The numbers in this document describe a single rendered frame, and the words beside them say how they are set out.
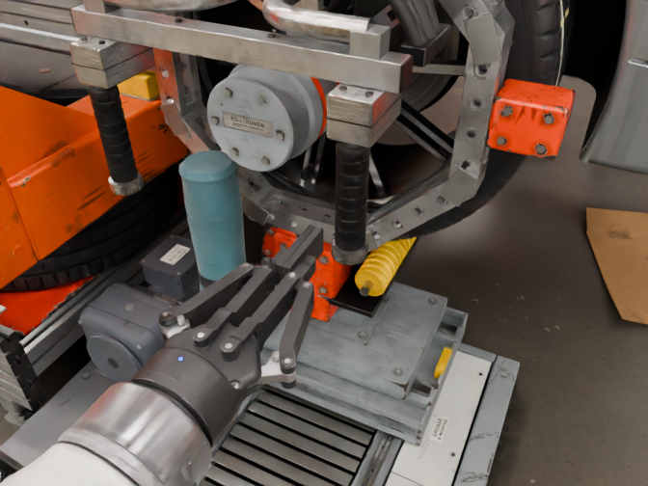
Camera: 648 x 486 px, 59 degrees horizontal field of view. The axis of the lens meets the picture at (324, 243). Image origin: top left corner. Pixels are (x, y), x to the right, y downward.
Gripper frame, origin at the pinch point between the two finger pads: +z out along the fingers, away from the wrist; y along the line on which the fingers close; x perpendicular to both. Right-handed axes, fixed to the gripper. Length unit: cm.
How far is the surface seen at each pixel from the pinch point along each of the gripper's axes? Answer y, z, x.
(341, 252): -0.1, 10.0, -6.5
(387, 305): -9, 58, -59
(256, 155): -16.1, 18.0, -1.8
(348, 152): 0.3, 10.3, 6.3
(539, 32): 12.9, 40.8, 11.5
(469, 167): 8.5, 33.2, -5.2
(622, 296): 46, 114, -82
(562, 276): 28, 117, -83
